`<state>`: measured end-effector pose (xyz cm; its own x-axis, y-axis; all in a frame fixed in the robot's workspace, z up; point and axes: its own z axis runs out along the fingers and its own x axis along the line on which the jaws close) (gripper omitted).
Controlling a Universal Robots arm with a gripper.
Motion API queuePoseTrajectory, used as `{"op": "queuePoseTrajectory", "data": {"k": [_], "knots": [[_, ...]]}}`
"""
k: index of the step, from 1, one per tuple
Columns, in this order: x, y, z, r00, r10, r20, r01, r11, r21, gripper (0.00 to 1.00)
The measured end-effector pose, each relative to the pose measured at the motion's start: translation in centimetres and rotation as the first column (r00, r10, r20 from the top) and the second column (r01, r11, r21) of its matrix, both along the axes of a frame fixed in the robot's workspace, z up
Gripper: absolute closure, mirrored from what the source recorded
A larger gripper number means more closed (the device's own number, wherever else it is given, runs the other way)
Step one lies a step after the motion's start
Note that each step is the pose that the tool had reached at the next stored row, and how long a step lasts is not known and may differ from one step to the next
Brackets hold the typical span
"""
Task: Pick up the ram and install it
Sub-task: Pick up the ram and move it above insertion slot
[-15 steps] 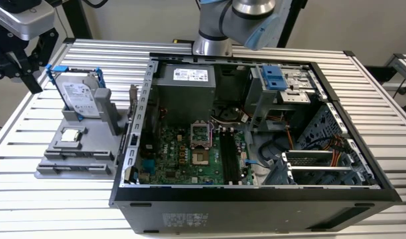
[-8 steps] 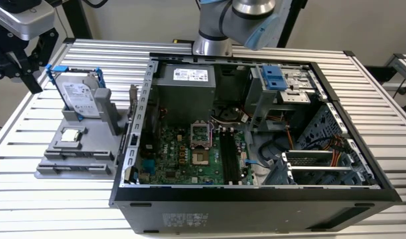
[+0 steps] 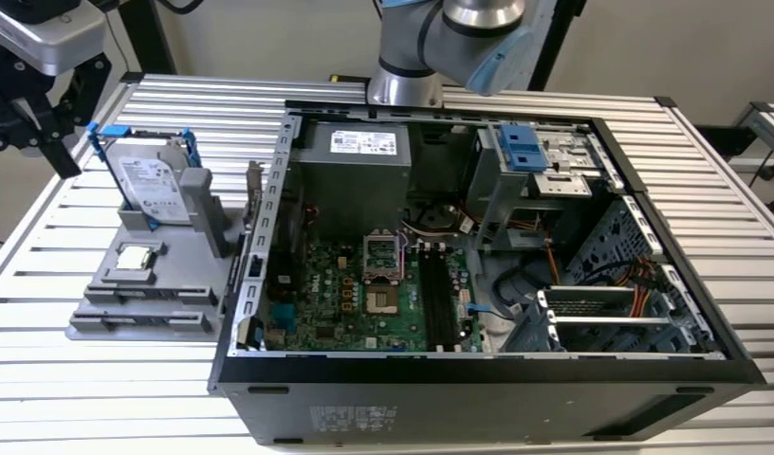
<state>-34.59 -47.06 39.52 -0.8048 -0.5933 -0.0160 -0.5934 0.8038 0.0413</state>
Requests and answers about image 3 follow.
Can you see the silver hard disk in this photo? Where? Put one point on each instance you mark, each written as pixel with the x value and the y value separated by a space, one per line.
pixel 148 185

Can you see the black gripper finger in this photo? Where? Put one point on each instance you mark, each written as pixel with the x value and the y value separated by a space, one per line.
pixel 6 132
pixel 86 90

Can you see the graphics card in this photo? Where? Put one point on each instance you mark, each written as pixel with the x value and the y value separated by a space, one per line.
pixel 253 189

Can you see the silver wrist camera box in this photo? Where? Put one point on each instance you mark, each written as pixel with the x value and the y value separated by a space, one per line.
pixel 45 42

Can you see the CPU socket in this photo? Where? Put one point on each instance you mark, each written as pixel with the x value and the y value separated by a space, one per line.
pixel 381 299

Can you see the black cooling fan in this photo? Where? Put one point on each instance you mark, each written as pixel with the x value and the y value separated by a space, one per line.
pixel 434 215

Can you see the black open PC case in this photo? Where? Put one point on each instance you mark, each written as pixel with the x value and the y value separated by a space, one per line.
pixel 424 407

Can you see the blue drive bay latch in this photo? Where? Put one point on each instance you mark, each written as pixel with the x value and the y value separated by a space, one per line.
pixel 519 147

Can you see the yellow black tag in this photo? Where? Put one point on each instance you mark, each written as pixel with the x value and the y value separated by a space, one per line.
pixel 343 78

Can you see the neighbouring metal slat table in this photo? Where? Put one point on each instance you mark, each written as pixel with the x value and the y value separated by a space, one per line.
pixel 766 114

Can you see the metal locking lever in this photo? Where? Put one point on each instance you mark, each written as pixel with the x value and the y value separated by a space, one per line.
pixel 402 256

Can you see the silver disk bay cage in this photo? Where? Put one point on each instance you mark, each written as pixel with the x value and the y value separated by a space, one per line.
pixel 609 321

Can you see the blue disk carrier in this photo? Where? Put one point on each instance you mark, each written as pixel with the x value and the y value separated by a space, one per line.
pixel 112 130

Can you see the silver CPU chip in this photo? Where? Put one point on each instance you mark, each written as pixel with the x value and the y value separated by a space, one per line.
pixel 136 258

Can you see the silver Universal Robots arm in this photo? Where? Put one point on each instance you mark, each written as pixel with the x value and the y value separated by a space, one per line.
pixel 406 42

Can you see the green motherboard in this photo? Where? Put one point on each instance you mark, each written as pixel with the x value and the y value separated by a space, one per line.
pixel 323 322

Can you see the black metal post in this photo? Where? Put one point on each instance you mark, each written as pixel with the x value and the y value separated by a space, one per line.
pixel 149 38
pixel 560 47

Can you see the grey power supply unit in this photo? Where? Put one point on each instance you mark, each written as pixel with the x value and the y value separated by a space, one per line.
pixel 348 189

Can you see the black RAM slot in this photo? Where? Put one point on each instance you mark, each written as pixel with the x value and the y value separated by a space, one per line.
pixel 442 294
pixel 427 294
pixel 450 294
pixel 434 294

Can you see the grey parts rack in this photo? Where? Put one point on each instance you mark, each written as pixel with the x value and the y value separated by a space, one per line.
pixel 172 270

